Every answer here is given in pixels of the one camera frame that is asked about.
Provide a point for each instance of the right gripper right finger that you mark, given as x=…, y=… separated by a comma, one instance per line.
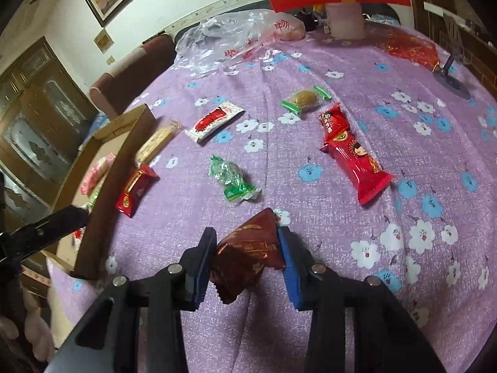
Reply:
x=386, y=339

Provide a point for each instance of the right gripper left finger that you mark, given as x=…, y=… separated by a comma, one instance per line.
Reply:
x=106, y=338

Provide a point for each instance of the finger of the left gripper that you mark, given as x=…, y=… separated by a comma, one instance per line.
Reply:
x=34, y=237

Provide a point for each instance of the sweet green white candy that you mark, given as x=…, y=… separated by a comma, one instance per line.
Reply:
x=92, y=199

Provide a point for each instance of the pink snack packet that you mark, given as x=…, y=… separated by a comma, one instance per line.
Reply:
x=96, y=173

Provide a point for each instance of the red brown foil snack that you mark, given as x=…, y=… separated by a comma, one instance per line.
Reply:
x=134, y=189

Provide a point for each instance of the dark brown foil snack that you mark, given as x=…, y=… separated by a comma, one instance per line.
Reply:
x=244, y=253

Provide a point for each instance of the red cartoon face snack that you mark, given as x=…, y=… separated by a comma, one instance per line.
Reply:
x=363, y=171

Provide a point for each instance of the yellow biscuit clear pack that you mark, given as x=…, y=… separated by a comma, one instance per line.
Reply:
x=156, y=142

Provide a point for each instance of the green clear candy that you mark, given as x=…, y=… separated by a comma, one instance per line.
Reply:
x=231, y=177

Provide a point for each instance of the small red candy packet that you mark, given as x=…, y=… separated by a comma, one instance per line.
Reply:
x=334, y=123

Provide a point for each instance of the white red snack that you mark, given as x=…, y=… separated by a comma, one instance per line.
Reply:
x=218, y=117

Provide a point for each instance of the green ended pastry pack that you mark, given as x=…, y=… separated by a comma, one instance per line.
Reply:
x=305, y=100

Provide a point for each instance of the cardboard tray box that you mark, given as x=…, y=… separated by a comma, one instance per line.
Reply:
x=123, y=136

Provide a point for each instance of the wooden glass cabinet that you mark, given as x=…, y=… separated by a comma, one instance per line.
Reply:
x=44, y=119

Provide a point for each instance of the purple floral tablecloth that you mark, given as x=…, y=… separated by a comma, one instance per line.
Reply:
x=431, y=235

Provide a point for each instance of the brown armchair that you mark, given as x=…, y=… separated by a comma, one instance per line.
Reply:
x=126, y=79

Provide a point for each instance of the small black stand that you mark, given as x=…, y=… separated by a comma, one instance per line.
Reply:
x=441, y=74

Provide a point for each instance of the red foil bag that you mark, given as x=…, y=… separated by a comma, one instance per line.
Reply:
x=417, y=50

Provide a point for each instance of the clear plastic bag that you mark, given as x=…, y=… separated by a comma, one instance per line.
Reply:
x=232, y=38

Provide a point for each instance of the white cylindrical container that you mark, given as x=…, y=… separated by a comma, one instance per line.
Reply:
x=345, y=20

